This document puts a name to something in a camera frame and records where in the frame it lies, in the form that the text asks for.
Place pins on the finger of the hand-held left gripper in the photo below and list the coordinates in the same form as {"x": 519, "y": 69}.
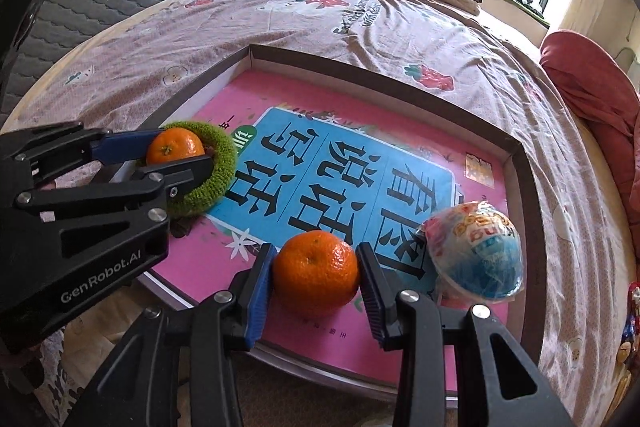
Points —
{"x": 165, "y": 179}
{"x": 125, "y": 146}

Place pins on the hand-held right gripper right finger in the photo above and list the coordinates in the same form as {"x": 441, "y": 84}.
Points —
{"x": 372, "y": 297}

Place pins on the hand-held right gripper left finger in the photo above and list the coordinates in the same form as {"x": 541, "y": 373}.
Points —
{"x": 260, "y": 297}

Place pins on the orange tangerine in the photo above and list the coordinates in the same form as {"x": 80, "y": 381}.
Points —
{"x": 315, "y": 272}
{"x": 172, "y": 147}

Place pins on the blue and white egg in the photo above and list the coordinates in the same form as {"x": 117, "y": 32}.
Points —
{"x": 480, "y": 257}

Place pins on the pink box lid tray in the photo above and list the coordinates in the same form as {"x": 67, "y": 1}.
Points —
{"x": 532, "y": 257}

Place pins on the pink and blue book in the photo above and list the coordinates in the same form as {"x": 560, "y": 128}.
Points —
{"x": 240, "y": 117}

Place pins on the small colourful doll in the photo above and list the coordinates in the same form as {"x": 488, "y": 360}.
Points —
{"x": 631, "y": 322}

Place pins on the pink quilted quilt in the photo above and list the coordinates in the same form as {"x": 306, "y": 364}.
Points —
{"x": 590, "y": 97}

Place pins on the green window seat cushion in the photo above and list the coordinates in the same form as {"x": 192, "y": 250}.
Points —
{"x": 537, "y": 18}

